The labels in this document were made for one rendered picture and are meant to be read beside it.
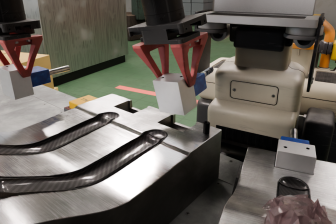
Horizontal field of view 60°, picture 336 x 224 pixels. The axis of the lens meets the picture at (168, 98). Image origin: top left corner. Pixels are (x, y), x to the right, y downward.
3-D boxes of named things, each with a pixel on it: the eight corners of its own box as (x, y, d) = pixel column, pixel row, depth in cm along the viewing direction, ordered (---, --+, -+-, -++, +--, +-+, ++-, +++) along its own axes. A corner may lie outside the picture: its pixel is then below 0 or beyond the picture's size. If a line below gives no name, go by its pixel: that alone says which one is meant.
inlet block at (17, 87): (63, 77, 65) (60, 54, 63) (77, 82, 62) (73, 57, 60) (3, 94, 56) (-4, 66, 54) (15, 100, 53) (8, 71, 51)
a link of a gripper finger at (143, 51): (176, 94, 42) (163, 29, 39) (141, 90, 46) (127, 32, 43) (201, 77, 47) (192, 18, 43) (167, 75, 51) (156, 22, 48)
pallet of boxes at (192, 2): (212, 23, 927) (214, -16, 885) (202, 26, 862) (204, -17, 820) (178, 21, 980) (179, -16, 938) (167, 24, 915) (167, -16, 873)
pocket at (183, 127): (173, 132, 52) (174, 113, 51) (198, 141, 49) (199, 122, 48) (157, 142, 49) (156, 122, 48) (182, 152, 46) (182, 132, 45)
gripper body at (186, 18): (183, 38, 37) (172, -24, 35) (128, 40, 44) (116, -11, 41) (209, 26, 42) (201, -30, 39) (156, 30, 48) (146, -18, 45)
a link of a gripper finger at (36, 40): (13, 84, 50) (1, 28, 46) (-5, 76, 54) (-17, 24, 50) (50, 74, 54) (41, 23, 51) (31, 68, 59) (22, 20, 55)
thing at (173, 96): (202, 82, 56) (198, 54, 54) (226, 83, 52) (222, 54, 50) (159, 112, 47) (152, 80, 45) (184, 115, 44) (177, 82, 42)
